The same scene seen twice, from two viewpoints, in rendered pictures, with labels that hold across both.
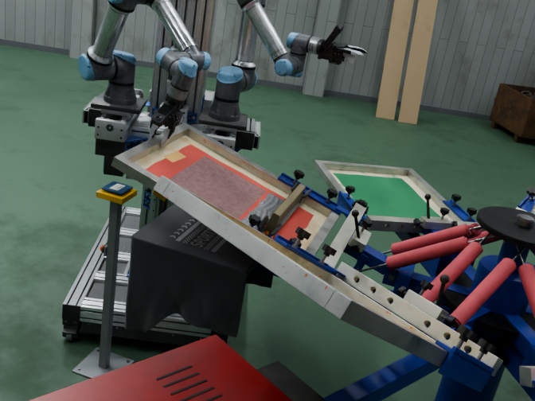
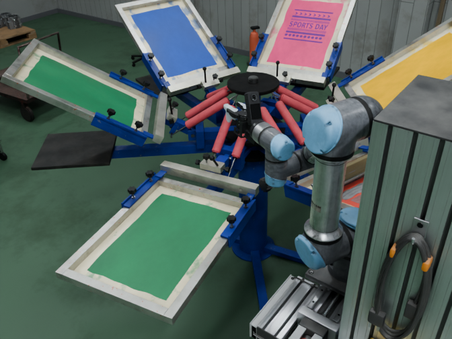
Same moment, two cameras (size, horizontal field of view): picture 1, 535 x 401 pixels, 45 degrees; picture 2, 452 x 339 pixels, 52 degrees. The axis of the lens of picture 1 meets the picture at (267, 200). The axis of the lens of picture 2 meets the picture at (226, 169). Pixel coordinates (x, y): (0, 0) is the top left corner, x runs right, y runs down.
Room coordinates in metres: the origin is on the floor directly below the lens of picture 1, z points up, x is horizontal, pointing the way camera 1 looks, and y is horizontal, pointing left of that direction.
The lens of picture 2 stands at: (4.09, 0.73, 2.44)
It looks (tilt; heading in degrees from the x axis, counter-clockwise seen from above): 34 degrees down; 223
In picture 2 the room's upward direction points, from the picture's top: 2 degrees counter-clockwise
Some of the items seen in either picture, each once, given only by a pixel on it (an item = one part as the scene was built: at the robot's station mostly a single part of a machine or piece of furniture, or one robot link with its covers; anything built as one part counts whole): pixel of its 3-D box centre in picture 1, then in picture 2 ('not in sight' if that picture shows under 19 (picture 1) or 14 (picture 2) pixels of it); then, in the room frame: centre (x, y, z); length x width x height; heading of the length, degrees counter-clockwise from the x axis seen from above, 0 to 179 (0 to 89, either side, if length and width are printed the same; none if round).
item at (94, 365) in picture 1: (110, 283); not in sight; (2.60, 0.66, 0.48); 0.22 x 0.22 x 0.96; 75
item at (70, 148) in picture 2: not in sight; (148, 148); (2.55, -1.35, 0.91); 1.34 x 0.41 x 0.08; 135
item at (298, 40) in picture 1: (299, 43); (276, 144); (3.02, -0.02, 1.65); 0.11 x 0.08 x 0.09; 70
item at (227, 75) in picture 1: (229, 82); (354, 231); (2.99, 0.27, 1.42); 0.13 x 0.12 x 0.14; 160
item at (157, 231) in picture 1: (211, 232); not in sight; (2.36, 0.20, 0.95); 0.48 x 0.44 x 0.01; 75
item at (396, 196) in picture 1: (404, 191); (177, 204); (2.95, -0.64, 1.05); 1.08 x 0.61 x 0.23; 15
